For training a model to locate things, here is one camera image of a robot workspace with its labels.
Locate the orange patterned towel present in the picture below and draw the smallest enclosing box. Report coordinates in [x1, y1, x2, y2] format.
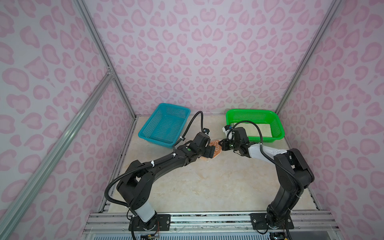
[200, 140, 222, 162]

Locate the teal yellow hippo towel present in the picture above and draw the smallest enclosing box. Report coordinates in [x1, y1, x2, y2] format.
[244, 124, 272, 137]

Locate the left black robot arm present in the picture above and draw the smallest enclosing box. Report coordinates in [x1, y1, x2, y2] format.
[117, 133, 215, 228]

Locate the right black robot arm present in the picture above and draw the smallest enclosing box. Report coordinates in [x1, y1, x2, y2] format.
[219, 125, 315, 229]

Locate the green plastic basket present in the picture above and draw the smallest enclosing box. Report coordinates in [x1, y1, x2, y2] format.
[226, 109, 285, 143]

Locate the teal plastic basket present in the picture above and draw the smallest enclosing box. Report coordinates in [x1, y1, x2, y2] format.
[138, 103, 191, 149]

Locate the left diagonal aluminium strut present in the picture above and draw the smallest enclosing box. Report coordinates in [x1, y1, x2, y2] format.
[1, 73, 115, 240]

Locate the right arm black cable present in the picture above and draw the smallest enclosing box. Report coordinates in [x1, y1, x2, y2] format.
[229, 120, 305, 240]

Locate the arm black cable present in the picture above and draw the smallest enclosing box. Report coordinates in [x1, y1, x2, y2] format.
[104, 110, 205, 240]
[229, 120, 305, 240]

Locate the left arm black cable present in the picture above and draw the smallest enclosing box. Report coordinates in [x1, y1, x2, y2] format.
[104, 110, 205, 240]

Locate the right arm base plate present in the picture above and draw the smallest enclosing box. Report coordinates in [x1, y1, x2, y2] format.
[250, 213, 295, 231]

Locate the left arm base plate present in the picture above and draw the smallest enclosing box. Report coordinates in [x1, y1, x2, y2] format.
[129, 214, 171, 232]

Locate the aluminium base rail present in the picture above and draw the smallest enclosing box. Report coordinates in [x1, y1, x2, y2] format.
[82, 210, 344, 240]

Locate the left corner aluminium post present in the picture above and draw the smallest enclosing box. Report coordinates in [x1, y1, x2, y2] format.
[73, 0, 137, 120]

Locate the corner aluminium post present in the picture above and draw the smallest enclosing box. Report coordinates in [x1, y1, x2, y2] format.
[275, 0, 344, 115]
[73, 0, 137, 120]

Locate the right corner aluminium post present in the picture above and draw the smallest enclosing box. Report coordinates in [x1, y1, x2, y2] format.
[275, 0, 344, 115]

